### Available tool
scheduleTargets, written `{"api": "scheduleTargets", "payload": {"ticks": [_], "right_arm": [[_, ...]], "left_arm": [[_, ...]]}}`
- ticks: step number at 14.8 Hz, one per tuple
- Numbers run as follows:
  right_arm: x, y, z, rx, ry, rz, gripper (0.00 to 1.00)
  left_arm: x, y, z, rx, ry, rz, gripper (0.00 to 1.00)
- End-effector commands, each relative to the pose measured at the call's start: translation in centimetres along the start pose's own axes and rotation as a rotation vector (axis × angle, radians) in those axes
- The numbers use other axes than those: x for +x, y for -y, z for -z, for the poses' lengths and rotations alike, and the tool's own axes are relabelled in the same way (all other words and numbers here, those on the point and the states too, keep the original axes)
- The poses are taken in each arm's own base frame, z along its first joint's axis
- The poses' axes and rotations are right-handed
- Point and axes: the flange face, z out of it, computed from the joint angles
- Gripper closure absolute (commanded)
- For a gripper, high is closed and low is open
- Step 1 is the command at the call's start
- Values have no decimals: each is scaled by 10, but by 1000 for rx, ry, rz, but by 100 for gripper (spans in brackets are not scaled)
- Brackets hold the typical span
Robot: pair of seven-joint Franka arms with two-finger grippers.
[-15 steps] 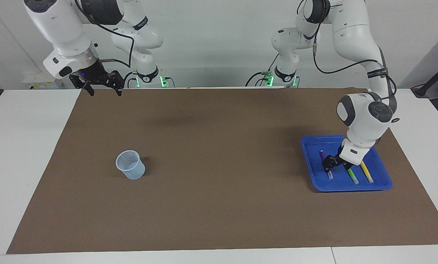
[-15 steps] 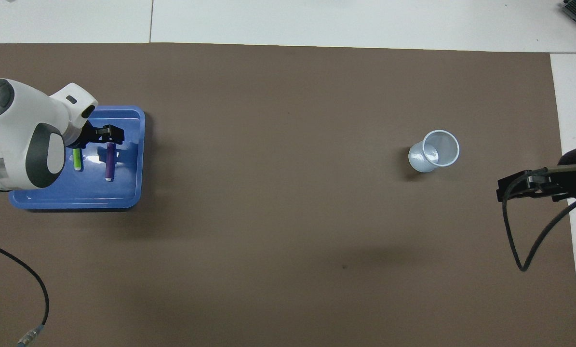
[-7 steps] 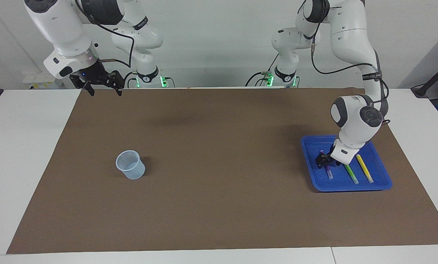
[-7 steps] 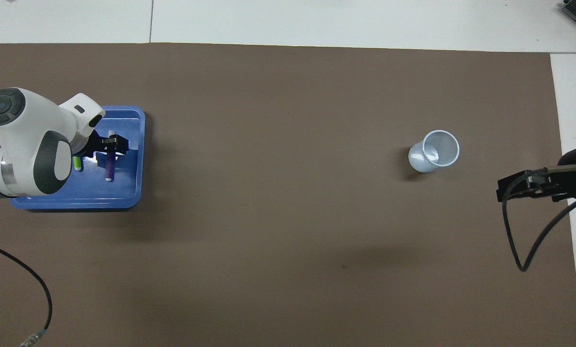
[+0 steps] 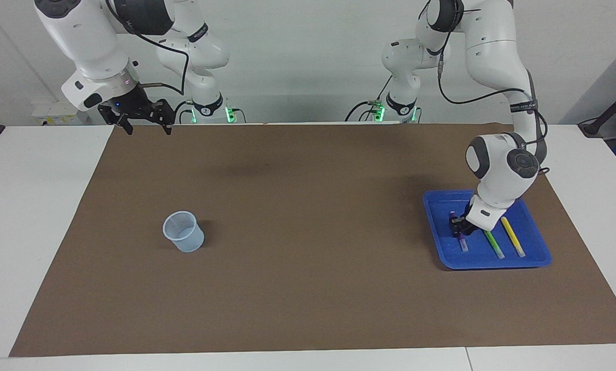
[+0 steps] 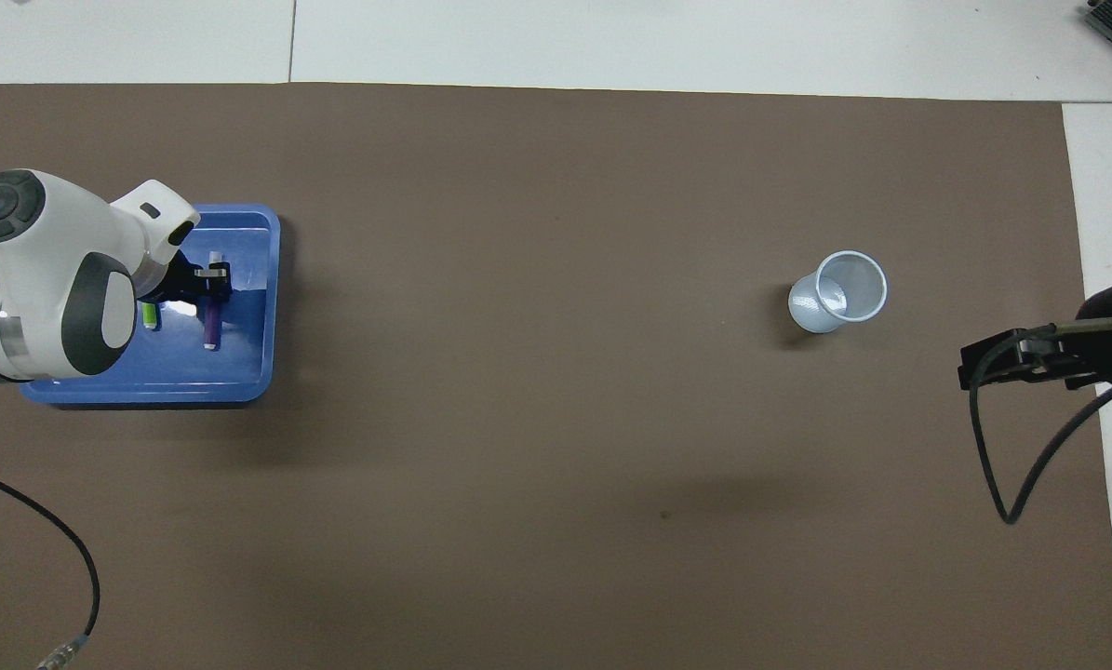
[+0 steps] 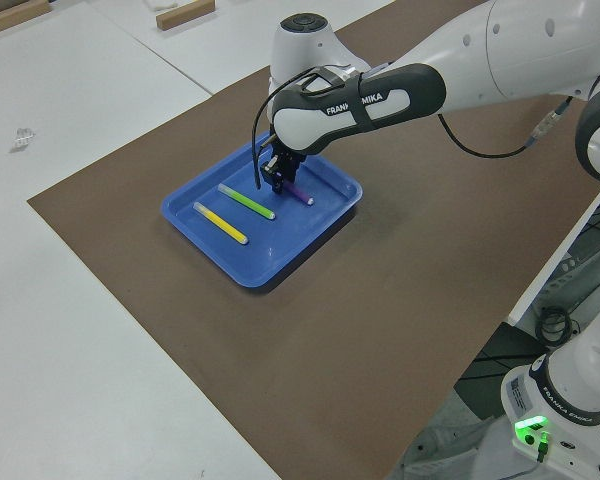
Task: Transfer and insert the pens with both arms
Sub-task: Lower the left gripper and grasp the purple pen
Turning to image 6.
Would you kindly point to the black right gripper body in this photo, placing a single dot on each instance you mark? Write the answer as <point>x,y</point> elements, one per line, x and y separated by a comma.
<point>1109,335</point>

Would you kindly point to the blue plastic tray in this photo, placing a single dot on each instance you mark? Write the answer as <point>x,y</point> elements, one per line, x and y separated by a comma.
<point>239,372</point>

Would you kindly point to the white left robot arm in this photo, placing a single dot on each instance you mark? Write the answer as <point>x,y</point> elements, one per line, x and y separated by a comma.
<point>44,270</point>

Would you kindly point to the green pen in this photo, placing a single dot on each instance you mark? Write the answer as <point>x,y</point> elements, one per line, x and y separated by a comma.
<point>150,316</point>

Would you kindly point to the brown table mat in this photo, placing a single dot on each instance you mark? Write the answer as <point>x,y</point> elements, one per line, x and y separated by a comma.
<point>556,465</point>

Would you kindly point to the clear plastic cup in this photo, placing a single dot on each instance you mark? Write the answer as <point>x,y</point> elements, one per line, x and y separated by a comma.
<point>821,312</point>

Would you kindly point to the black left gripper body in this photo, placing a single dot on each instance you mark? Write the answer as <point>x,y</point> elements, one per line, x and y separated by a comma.
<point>169,288</point>

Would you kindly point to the purple pen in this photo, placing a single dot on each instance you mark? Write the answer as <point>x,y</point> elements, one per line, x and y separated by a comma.
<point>211,326</point>

